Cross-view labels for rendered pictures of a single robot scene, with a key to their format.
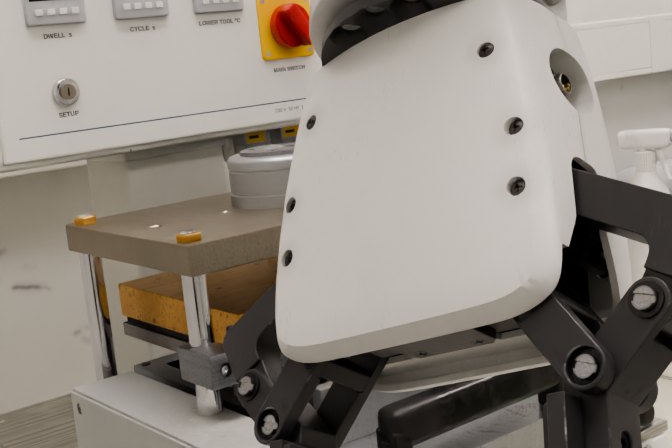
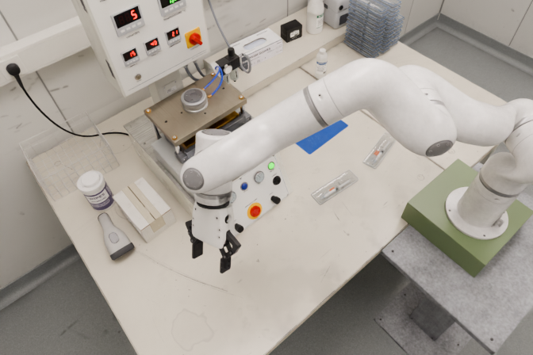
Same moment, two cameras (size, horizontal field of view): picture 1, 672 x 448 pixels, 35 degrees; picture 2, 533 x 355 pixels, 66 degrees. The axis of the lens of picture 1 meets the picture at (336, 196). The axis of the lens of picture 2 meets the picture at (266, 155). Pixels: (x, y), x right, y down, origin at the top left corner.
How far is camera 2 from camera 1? 0.81 m
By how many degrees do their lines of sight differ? 43
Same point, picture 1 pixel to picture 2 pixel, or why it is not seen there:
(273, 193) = (192, 111)
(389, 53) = (205, 209)
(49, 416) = (142, 125)
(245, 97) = (183, 59)
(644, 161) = not seen: outside the picture
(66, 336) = not seen: hidden behind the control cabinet
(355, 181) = (201, 223)
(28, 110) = (129, 83)
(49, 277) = not seen: hidden behind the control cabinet
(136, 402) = (166, 154)
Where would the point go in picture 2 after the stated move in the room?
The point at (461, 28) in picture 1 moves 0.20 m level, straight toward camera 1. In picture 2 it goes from (213, 213) to (199, 303)
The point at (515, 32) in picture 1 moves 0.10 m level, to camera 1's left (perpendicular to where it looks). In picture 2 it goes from (220, 217) to (174, 220)
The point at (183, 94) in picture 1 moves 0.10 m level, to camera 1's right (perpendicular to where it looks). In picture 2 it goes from (166, 65) to (199, 62)
